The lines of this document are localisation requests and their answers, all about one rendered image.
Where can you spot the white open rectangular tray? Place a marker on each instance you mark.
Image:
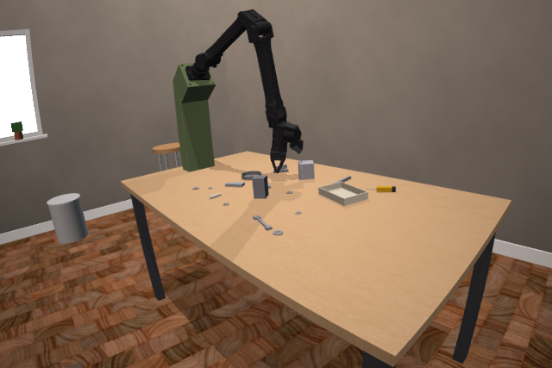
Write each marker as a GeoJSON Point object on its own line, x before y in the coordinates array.
{"type": "Point", "coordinates": [345, 194]}

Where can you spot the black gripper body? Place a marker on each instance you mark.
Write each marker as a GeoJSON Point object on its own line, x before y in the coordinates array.
{"type": "Point", "coordinates": [275, 150]}

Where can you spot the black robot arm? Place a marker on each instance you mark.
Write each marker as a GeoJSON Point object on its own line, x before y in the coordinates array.
{"type": "Point", "coordinates": [275, 110]}

